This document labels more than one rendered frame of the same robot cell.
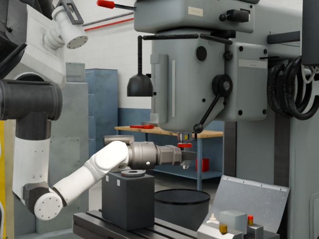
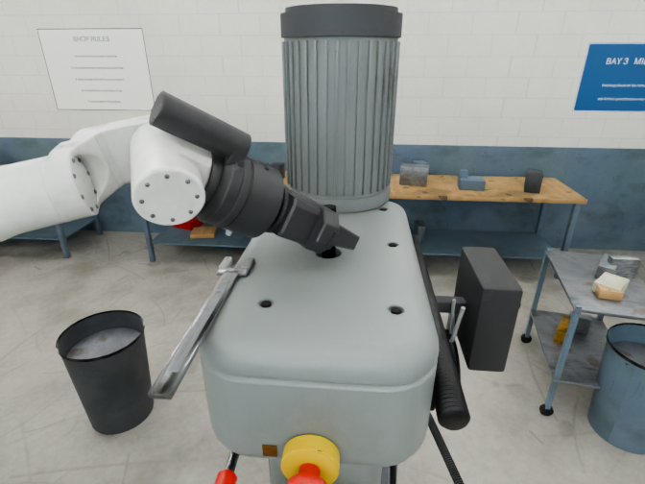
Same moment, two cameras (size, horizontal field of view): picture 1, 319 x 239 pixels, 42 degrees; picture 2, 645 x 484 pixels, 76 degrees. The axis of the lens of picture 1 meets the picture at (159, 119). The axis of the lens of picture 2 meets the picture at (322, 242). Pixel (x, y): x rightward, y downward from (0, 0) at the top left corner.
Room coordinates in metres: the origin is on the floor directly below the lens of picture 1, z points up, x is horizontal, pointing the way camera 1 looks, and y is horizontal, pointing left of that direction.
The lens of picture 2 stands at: (0.98, 0.29, 2.15)
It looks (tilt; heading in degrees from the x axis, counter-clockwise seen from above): 25 degrees down; 315
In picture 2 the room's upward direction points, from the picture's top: straight up
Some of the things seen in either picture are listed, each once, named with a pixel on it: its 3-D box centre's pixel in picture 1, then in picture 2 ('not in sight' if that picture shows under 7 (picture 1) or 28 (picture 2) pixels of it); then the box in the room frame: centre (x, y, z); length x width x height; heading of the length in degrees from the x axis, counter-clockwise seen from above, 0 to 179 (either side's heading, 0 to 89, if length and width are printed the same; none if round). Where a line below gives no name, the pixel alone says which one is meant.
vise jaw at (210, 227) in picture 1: (219, 235); not in sight; (1.16, -0.17, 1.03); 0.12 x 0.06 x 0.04; 39
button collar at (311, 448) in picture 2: not in sight; (310, 461); (1.20, 0.09, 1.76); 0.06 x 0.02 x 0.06; 40
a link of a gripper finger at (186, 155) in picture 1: (187, 155); not in sight; (1.32, -0.09, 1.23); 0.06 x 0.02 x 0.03; 107
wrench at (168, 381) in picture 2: not in sight; (209, 310); (1.33, 0.12, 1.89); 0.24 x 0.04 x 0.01; 130
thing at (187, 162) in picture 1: (184, 155); not in sight; (1.35, -0.08, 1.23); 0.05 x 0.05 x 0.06
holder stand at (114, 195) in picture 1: (126, 195); not in sight; (1.59, 0.13, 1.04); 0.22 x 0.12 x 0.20; 31
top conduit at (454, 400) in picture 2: not in sight; (422, 303); (1.26, -0.20, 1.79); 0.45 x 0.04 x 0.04; 130
